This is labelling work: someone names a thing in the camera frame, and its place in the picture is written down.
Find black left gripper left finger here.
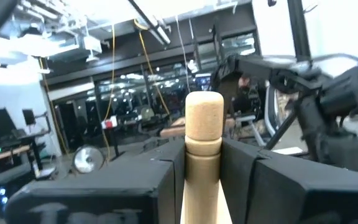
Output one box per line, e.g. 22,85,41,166
4,138,186,224

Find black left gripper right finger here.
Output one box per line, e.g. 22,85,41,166
221,138,358,224

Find wooden handled garden tool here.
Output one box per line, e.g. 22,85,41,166
180,90,233,224

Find round silver reflector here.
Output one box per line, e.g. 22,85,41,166
72,144,106,174

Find red white box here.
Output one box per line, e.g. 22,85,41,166
100,115,119,130

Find computer with blue lights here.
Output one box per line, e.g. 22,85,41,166
0,182,15,217

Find small black monitor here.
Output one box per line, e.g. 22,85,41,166
21,108,37,126

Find wooden edged desk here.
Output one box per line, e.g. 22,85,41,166
0,144,32,167

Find person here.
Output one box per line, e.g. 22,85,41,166
232,75,262,118

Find black aluminium table frame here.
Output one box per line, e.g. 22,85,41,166
264,0,311,151

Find hanging yellow cable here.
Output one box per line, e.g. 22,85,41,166
103,24,117,162
134,19,171,116

